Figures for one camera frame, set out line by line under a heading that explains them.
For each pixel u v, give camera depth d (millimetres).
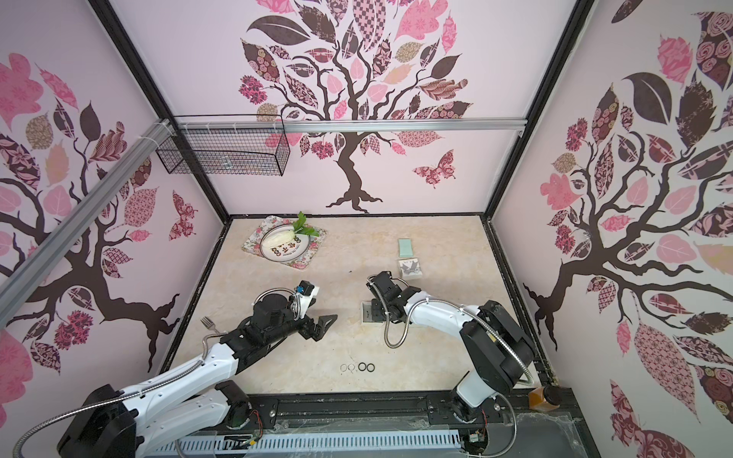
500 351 443
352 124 929
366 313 885
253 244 1101
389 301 661
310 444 699
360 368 813
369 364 814
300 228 1129
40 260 536
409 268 1001
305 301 698
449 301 532
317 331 712
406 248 1069
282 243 1095
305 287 691
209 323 900
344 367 813
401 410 753
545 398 685
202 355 532
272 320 612
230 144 948
